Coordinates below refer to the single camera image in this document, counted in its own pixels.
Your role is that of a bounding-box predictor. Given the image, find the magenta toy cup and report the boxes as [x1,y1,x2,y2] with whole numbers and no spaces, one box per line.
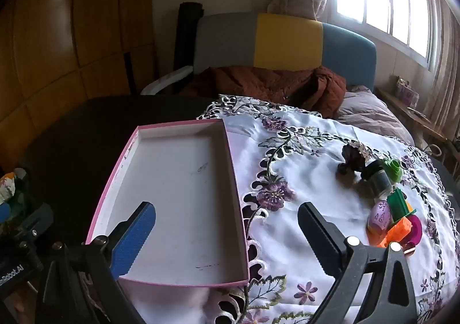
[402,214,424,245]

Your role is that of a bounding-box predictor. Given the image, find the wooden wardrobe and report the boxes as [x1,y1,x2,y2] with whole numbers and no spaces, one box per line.
[0,0,159,174]

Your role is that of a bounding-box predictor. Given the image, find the white plastic object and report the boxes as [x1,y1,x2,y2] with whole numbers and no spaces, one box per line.
[140,65,193,95]

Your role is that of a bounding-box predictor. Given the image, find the pink cardboard box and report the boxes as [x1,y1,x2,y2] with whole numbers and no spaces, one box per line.
[85,119,250,289]

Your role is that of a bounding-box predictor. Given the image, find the floral patterned cloth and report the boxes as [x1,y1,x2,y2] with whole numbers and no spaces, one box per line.
[0,169,29,209]

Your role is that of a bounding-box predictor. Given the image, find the mauve pillow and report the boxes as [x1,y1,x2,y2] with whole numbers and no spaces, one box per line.
[336,85,415,146]

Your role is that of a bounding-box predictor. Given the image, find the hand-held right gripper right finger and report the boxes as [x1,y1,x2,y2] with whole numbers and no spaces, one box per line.
[298,202,419,324]

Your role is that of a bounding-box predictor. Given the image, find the black cylindrical jar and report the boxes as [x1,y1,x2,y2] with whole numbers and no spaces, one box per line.
[360,160,392,199]

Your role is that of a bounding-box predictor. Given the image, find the dark brown toy figurine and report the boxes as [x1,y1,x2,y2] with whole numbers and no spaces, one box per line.
[336,144,367,177]

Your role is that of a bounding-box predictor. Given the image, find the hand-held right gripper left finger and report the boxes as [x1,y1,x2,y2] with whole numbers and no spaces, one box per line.
[34,201,157,324]

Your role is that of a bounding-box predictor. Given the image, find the white floral embroidered tablecloth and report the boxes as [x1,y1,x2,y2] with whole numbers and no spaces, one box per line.
[83,94,460,324]

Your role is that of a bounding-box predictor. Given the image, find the green toy cup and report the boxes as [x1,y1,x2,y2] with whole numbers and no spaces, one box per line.
[383,158,403,182]

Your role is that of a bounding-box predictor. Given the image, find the purple box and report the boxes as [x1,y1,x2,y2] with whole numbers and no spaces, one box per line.
[395,76,420,103]

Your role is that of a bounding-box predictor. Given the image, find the grey yellow blue headboard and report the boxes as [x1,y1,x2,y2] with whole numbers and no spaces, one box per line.
[192,13,377,94]

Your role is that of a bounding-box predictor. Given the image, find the wooden side table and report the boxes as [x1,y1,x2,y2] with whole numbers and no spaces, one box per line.
[375,87,448,152]

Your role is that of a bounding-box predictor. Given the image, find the brown quilted blanket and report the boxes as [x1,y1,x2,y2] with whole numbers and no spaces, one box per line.
[180,65,347,118]

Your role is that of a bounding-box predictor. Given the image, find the purple patterned egg toy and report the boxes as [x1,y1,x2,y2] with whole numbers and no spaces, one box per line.
[367,201,393,233]

